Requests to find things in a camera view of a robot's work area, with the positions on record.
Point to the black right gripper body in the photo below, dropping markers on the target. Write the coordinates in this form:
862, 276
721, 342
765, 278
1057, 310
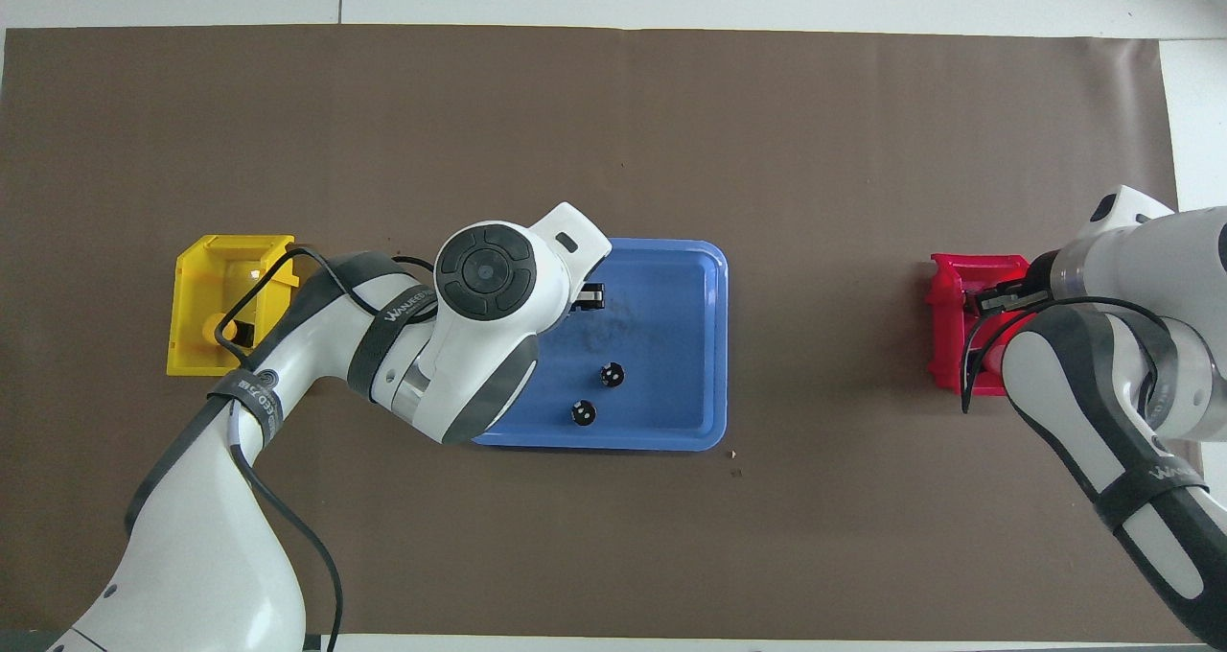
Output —
1040, 278

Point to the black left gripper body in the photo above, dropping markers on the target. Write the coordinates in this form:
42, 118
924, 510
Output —
590, 297

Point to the yellow push button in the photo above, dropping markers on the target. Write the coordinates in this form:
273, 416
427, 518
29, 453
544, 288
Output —
213, 327

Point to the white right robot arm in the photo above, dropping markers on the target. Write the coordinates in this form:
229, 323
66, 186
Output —
1102, 393

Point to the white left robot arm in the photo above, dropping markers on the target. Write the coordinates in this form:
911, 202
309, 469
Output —
240, 537

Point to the red plastic bin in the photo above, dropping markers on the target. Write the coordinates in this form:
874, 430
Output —
954, 345

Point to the black cylindrical capacitor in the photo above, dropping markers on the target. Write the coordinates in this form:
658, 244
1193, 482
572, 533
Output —
613, 375
583, 412

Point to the blue plastic tray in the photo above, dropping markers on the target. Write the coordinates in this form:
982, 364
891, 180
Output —
661, 345

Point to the brown paper mat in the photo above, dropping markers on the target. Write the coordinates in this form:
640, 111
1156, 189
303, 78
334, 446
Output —
815, 153

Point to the yellow plastic bin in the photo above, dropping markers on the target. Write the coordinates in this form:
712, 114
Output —
192, 288

